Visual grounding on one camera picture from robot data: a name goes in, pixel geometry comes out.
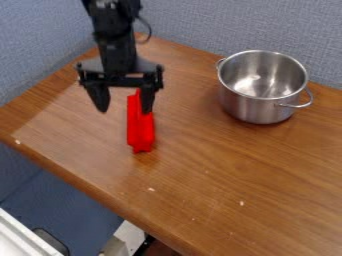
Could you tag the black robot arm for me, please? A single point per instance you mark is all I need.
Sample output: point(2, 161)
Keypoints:
point(119, 67)

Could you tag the white table bracket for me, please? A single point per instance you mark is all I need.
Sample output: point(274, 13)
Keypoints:
point(125, 242)

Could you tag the white box below table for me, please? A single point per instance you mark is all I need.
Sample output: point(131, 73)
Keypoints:
point(19, 241)

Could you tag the metal pot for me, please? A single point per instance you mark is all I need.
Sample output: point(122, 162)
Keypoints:
point(262, 86)

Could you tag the red star-shaped block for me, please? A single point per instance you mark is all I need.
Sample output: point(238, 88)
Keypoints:
point(141, 128)

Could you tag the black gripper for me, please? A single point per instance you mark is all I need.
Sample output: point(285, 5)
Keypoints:
point(145, 75)

